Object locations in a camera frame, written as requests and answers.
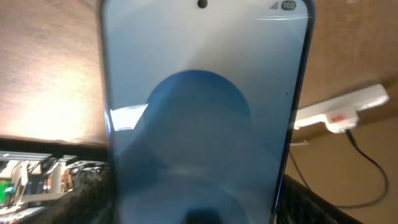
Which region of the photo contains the blue Samsung Galaxy smartphone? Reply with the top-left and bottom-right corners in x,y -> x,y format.
98,0 -> 315,224

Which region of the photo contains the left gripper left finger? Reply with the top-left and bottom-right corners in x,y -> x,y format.
21,168 -> 116,224

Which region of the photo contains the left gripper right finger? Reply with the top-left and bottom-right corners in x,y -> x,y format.
275,174 -> 362,224

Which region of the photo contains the black USB charging cable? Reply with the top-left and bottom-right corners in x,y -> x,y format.
287,129 -> 389,210

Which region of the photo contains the white USB charger plug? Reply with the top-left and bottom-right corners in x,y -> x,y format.
325,111 -> 359,134

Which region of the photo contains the white power strip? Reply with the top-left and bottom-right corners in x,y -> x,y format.
294,84 -> 389,129

